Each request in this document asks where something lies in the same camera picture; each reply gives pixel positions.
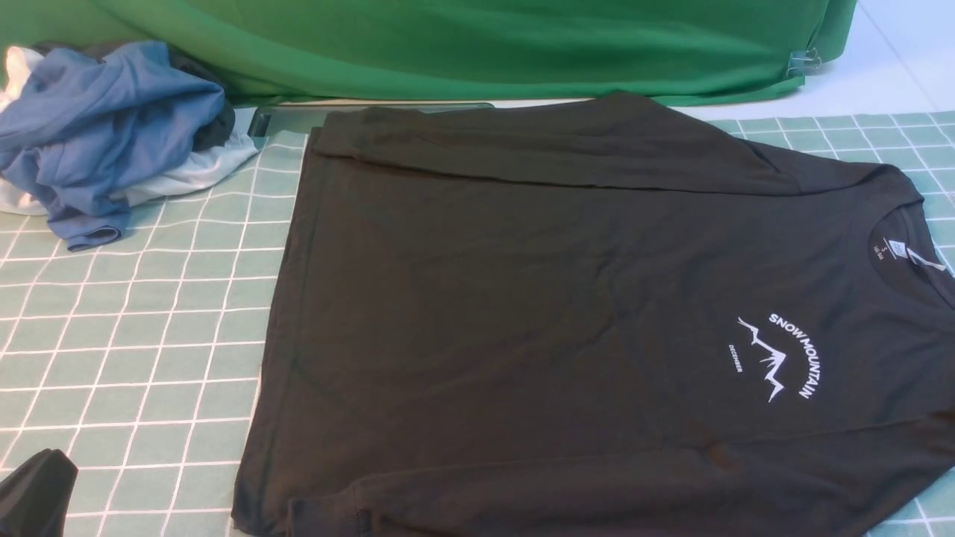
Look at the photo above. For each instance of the dark gray long-sleeve top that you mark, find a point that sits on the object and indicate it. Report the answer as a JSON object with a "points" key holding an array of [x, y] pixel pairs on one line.
{"points": [[601, 318]]}

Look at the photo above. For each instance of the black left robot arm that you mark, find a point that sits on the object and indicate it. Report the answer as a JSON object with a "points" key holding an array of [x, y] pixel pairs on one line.
{"points": [[35, 496]]}

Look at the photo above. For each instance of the gray metal tray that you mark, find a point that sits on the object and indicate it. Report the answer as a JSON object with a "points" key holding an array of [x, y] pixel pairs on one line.
{"points": [[302, 118]]}

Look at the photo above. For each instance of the green backdrop cloth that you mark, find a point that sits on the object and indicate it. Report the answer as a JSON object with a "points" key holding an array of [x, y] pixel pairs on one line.
{"points": [[680, 53]]}

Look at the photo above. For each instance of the green checkered tablecloth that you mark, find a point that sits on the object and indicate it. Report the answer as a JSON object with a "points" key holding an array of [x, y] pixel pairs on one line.
{"points": [[143, 360]]}

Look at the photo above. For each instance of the metal binder clip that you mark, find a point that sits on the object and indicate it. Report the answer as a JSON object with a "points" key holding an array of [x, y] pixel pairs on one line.
{"points": [[803, 63]]}

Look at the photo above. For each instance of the blue crumpled garment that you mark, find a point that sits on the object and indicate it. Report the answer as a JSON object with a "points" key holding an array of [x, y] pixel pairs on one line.
{"points": [[87, 126]]}

